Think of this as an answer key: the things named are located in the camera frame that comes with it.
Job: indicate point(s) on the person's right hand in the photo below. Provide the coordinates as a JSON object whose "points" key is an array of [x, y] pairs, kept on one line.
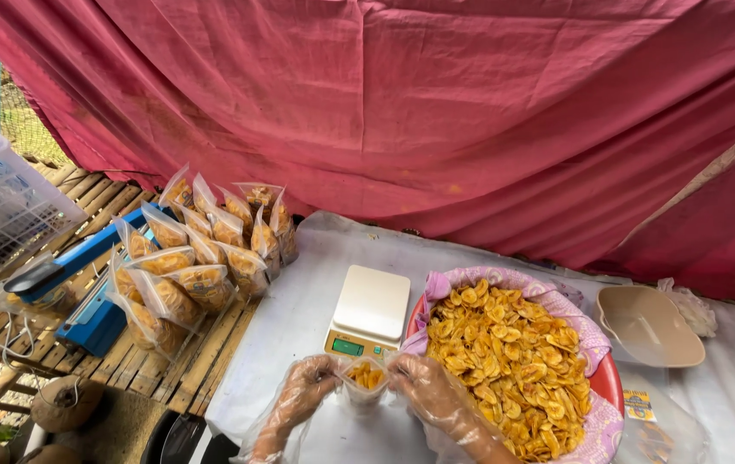
{"points": [[435, 396]]}

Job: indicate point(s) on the bamboo slat bench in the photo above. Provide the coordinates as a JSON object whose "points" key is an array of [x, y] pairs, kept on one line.
{"points": [[148, 374]]}

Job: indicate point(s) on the heap of loose banana chips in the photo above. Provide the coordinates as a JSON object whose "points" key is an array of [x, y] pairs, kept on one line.
{"points": [[515, 367]]}

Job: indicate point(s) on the stack of empty labelled pouches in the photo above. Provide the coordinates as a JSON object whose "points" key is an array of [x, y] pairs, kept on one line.
{"points": [[654, 419]]}

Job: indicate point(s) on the blue heat sealer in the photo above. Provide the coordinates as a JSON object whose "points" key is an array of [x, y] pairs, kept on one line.
{"points": [[93, 316]]}

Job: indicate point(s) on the group of filled chip packets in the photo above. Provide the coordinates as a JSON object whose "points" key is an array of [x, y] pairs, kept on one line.
{"points": [[203, 283]]}

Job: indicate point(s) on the black round container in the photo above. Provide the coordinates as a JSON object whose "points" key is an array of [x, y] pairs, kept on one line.
{"points": [[177, 441]]}

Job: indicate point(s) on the white kitchen scale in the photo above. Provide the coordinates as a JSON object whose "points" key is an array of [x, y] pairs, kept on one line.
{"points": [[370, 303]]}

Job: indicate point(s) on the white plastic crate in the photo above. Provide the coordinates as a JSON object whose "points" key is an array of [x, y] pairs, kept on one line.
{"points": [[3, 206]]}

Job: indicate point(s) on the crumpled clear plastic bag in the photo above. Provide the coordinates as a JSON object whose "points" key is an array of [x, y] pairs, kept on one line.
{"points": [[693, 309]]}

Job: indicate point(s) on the red plastic basin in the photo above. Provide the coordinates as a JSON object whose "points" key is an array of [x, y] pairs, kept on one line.
{"points": [[607, 383]]}

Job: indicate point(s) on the person's left fingers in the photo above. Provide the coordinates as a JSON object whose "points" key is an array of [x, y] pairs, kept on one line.
{"points": [[325, 370]]}

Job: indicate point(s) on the person's right fingers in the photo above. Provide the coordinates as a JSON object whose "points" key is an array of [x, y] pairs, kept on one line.
{"points": [[406, 374]]}

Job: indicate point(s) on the person's left hand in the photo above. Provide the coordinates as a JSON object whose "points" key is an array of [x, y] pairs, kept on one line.
{"points": [[303, 393]]}

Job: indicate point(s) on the large pink curtain cloth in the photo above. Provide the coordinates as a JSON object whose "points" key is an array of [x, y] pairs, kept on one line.
{"points": [[444, 109]]}

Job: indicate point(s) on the white table cover sheet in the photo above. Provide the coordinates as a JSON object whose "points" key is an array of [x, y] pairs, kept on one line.
{"points": [[290, 322]]}

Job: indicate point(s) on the clear banana chip pouch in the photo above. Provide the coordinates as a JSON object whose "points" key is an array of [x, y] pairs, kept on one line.
{"points": [[365, 383]]}

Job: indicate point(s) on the beige plastic scoop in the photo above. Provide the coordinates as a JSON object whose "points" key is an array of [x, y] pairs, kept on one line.
{"points": [[651, 328]]}

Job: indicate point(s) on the pink patterned lining cloth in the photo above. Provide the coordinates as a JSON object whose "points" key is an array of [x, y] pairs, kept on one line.
{"points": [[573, 322]]}

